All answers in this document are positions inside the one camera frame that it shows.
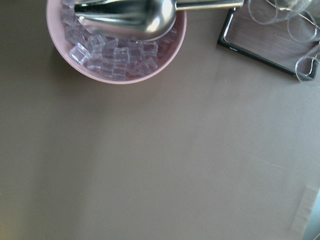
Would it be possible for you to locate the black tray with glasses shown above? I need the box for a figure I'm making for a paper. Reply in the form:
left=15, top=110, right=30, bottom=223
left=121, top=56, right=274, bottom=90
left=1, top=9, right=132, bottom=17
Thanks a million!
left=217, top=4, right=319, bottom=76

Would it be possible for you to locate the pink bowl with ice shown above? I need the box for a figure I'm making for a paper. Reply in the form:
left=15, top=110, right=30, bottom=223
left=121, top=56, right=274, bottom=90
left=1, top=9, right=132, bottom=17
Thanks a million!
left=46, top=0, right=187, bottom=85

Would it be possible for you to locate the metal ice scoop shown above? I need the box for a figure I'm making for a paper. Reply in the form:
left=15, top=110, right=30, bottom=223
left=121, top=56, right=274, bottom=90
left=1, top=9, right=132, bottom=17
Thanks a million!
left=74, top=0, right=244, bottom=41

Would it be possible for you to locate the wine glass upper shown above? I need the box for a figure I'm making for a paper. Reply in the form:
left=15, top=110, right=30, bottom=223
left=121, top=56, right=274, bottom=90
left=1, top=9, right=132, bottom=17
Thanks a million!
left=247, top=0, right=313, bottom=25

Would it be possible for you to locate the wine glass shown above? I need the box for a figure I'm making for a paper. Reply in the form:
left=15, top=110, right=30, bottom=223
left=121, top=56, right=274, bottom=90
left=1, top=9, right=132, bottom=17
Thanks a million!
left=247, top=0, right=313, bottom=25
left=295, top=43, right=320, bottom=88
left=287, top=10, right=320, bottom=43

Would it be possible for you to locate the wine glass lower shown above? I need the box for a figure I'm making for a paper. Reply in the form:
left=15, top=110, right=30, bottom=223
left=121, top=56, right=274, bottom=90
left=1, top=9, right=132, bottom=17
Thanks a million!
left=295, top=43, right=320, bottom=88

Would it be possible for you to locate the wine glass middle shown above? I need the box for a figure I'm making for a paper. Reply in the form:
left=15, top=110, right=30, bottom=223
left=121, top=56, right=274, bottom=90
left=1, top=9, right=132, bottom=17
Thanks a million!
left=287, top=10, right=320, bottom=43

